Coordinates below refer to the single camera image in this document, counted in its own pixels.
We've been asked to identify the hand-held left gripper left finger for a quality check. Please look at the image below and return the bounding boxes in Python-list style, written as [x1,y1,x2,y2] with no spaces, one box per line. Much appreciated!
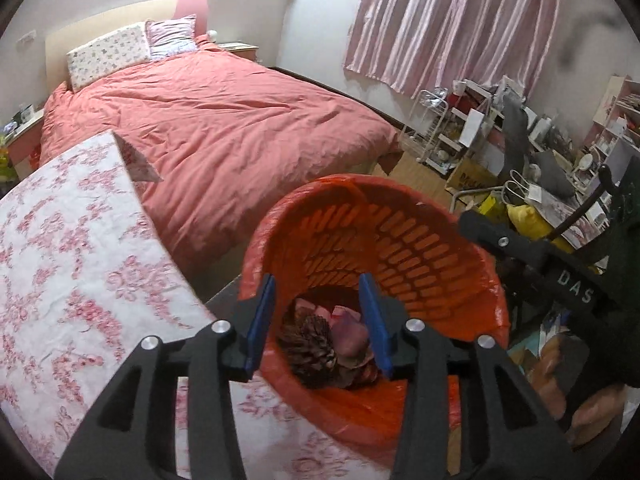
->
[54,274,277,480]

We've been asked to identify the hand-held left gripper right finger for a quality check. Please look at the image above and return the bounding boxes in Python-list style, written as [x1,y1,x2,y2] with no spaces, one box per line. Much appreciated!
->
[358,273,577,480]

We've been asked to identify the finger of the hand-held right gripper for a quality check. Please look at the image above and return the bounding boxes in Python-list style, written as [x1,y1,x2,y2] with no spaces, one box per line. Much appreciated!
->
[458,210,617,319]

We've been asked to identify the grey sock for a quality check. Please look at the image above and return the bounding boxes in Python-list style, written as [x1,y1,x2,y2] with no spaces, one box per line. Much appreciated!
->
[329,305,374,367]

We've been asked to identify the brown woven sock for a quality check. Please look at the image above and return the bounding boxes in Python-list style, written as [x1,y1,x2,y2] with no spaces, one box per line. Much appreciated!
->
[344,355,382,390]

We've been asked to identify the orange plastic basket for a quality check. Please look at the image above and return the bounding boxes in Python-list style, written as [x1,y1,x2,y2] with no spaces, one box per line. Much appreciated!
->
[240,174,511,466]

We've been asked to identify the yellow bag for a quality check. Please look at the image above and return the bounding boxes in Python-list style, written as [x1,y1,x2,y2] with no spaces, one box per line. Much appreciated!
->
[504,202,557,247]

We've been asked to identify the white paper bag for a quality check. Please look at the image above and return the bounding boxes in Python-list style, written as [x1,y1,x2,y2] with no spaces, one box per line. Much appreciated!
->
[502,170,547,207]

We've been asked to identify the orange printed bag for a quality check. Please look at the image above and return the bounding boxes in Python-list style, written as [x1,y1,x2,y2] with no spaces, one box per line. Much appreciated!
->
[510,310,627,454]

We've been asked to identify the cardboard box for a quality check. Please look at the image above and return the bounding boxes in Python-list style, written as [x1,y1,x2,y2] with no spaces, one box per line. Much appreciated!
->
[444,157,502,197]

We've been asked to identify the black office chair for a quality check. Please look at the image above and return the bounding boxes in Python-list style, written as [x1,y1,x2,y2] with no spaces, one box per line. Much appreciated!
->
[499,94,577,202]

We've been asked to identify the white bookshelf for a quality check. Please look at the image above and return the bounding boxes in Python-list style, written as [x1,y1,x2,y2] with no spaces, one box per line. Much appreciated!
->
[575,75,640,182]

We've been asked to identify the white and pink desk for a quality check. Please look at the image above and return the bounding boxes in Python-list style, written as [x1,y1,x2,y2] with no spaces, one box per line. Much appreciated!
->
[449,77,532,152]

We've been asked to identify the pink floral tablecloth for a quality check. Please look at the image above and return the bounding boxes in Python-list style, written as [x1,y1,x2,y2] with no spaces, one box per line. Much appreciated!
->
[0,130,362,480]

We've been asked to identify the bed with pink duvet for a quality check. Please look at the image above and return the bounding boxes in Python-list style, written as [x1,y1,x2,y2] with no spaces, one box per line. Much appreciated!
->
[39,42,402,282]

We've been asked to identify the pink striped curtain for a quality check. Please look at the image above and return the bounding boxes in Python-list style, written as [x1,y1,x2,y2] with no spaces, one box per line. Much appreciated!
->
[342,0,571,99]

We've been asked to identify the wooden nightstand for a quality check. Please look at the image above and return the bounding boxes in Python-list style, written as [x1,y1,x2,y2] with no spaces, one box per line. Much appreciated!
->
[217,41,260,64]

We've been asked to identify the pink nightstand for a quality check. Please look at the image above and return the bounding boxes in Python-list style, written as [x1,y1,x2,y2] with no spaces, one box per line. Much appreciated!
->
[4,107,46,182]

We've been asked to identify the pink striped pillow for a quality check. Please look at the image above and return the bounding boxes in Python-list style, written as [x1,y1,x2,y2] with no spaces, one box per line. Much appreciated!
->
[145,14,200,60]

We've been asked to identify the white floral pillow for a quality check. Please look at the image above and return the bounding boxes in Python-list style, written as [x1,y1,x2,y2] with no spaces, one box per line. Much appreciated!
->
[66,25,151,94]

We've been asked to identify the cream and pink headboard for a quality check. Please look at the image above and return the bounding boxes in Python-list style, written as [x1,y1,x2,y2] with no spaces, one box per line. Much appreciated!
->
[45,0,210,69]

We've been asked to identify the white wire rack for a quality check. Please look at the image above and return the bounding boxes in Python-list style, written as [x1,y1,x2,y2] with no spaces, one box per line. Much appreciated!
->
[400,87,452,172]

